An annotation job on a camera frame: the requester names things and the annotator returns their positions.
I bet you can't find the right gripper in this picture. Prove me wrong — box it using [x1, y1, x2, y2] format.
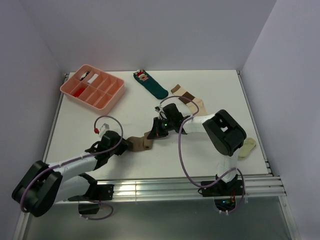
[148, 116, 175, 140]

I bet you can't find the cream yellow sock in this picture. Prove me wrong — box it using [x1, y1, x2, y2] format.
[238, 137, 257, 160]

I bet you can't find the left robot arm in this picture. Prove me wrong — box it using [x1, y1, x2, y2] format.
[11, 130, 133, 217]

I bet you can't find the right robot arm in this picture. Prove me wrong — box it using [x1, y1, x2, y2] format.
[147, 103, 247, 195]

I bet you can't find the dark green Christmas sock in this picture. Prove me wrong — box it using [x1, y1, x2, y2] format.
[133, 69, 169, 100]

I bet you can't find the striped beige brown sock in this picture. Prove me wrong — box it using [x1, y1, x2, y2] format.
[170, 84, 208, 116]

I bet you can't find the pink divided organizer tray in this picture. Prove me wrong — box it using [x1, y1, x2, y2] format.
[60, 64, 125, 115]

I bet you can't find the red rolled item in tray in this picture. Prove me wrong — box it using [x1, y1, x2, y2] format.
[73, 87, 85, 98]

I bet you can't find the white rolled item in tray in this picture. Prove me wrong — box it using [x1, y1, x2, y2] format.
[87, 73, 99, 85]

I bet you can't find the black item in tray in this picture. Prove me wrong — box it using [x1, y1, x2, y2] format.
[80, 71, 90, 81]

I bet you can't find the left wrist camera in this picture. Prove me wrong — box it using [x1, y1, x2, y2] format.
[94, 123, 110, 138]

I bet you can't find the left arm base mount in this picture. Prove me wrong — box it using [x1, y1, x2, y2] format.
[67, 184, 114, 216]

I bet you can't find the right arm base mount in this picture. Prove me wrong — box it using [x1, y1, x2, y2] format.
[198, 175, 246, 213]

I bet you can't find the aluminium front rail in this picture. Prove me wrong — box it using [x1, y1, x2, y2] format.
[97, 176, 286, 202]

